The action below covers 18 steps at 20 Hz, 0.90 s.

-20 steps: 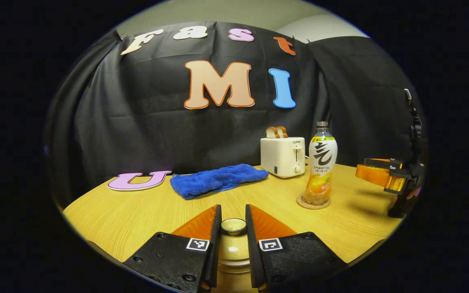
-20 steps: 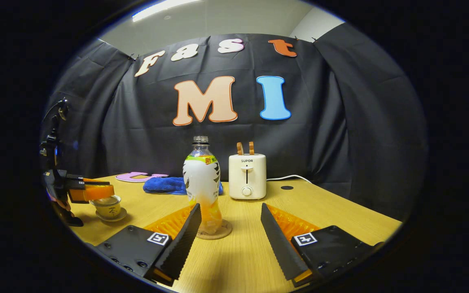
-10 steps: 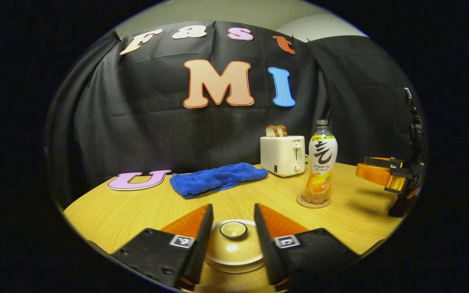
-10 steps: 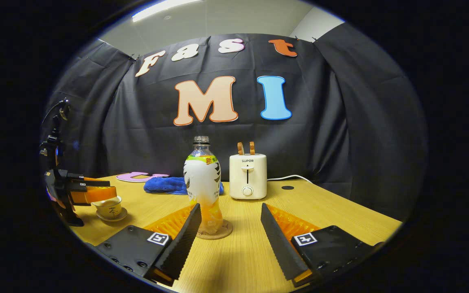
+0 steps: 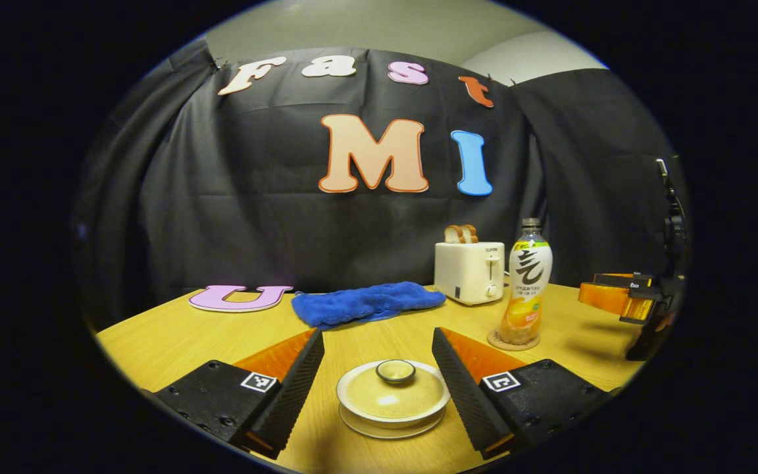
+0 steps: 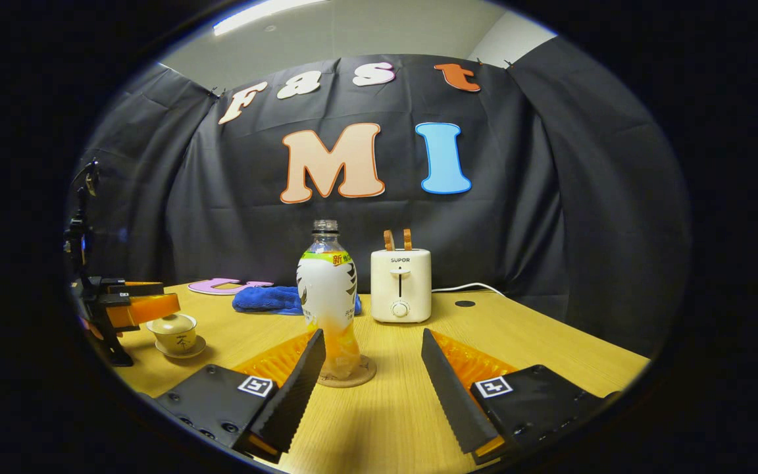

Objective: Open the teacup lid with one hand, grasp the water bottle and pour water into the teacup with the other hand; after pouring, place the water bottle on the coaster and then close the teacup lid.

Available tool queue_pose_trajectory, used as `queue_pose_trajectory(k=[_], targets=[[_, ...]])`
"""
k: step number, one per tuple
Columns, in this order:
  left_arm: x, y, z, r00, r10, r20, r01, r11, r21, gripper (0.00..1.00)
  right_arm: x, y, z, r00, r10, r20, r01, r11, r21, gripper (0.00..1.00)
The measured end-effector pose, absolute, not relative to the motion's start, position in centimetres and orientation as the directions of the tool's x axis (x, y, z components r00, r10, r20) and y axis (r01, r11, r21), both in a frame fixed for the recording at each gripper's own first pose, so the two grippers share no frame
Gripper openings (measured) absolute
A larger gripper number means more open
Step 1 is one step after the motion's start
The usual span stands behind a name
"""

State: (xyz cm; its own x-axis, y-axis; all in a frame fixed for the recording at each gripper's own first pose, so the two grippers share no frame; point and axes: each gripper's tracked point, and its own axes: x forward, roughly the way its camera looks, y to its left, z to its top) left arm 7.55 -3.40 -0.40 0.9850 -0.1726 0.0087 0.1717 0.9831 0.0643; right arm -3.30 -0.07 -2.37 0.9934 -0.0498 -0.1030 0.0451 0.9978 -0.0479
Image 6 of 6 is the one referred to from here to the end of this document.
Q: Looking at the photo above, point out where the white toaster power cable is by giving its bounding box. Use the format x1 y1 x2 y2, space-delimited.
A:
431 282 506 298

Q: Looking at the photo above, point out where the round cork coaster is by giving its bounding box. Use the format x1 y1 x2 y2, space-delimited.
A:
316 354 377 388

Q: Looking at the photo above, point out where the pink foam cutout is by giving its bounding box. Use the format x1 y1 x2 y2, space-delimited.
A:
188 278 274 295

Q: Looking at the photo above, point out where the blue towel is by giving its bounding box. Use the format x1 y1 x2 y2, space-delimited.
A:
232 285 363 315

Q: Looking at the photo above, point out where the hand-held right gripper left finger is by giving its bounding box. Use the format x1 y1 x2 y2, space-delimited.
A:
155 329 327 465

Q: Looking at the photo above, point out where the white teacup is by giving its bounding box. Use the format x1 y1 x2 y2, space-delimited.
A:
152 327 198 356

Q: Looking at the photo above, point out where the clear water bottle white label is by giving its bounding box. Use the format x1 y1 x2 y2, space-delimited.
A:
297 220 361 380

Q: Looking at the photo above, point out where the white saucer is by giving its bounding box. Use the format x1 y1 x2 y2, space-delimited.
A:
155 336 207 359

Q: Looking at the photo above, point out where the white toaster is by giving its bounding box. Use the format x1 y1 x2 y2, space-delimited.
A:
370 248 432 323

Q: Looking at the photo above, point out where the black backdrop cloth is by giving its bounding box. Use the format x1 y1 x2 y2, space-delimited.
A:
73 36 690 356

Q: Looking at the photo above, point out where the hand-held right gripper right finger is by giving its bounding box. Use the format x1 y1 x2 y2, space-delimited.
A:
421 328 620 465

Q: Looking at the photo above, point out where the white teacup lid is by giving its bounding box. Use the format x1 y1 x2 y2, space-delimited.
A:
147 313 197 335

